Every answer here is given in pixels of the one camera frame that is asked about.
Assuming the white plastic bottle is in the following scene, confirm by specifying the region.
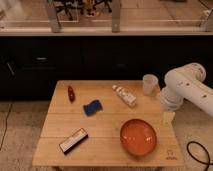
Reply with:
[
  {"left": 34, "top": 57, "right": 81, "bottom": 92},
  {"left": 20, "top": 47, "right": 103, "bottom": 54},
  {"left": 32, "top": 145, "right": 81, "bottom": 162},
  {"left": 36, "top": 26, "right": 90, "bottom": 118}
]
[{"left": 112, "top": 85, "right": 136, "bottom": 107}]

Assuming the black cable on floor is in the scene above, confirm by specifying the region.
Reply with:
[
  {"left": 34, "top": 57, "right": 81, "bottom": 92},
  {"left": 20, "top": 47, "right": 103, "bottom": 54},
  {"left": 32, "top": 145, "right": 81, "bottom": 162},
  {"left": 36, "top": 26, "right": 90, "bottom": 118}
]
[{"left": 186, "top": 140, "right": 213, "bottom": 171}]

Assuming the wooden table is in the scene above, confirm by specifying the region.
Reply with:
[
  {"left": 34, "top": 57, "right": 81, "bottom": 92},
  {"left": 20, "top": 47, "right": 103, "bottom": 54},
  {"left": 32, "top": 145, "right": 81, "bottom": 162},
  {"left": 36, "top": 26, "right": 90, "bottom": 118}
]
[{"left": 32, "top": 80, "right": 183, "bottom": 167}]

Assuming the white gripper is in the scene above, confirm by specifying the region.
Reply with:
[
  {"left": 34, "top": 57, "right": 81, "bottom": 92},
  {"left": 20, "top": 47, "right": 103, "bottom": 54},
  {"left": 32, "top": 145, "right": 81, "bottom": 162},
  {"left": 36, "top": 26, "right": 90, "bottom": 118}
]
[{"left": 159, "top": 87, "right": 183, "bottom": 126}]

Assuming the black office chair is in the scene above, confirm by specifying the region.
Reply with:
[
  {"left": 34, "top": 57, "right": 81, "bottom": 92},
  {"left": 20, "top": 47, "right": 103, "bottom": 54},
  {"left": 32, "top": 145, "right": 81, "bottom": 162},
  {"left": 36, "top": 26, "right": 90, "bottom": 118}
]
[{"left": 53, "top": 0, "right": 112, "bottom": 21}]

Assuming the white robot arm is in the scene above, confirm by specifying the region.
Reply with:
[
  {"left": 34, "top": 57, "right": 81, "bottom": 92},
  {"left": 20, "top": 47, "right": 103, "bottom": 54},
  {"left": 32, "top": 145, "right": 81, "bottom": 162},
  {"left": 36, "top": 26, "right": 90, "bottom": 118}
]
[{"left": 158, "top": 63, "right": 213, "bottom": 125}]

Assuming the clear plastic cup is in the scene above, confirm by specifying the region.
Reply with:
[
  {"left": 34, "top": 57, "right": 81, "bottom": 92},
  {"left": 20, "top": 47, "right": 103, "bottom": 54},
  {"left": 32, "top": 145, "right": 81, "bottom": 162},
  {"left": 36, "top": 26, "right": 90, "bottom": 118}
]
[{"left": 142, "top": 74, "right": 158, "bottom": 95}]

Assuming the blue sponge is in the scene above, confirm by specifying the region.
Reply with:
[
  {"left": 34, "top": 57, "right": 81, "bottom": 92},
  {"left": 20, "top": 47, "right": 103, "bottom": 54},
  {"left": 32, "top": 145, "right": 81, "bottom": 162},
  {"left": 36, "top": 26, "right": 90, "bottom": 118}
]
[{"left": 83, "top": 100, "right": 103, "bottom": 116}]

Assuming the orange bowl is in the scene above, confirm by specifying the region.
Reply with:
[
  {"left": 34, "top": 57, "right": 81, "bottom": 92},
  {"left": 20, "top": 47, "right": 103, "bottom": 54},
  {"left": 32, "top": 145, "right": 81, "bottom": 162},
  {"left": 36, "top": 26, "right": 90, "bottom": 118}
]
[{"left": 120, "top": 119, "right": 157, "bottom": 157}]

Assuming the black and white box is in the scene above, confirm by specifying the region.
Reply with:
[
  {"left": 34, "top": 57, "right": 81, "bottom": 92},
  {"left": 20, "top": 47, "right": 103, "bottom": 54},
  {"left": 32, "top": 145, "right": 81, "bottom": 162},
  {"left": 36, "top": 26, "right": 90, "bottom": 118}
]
[{"left": 59, "top": 128, "right": 88, "bottom": 154}]

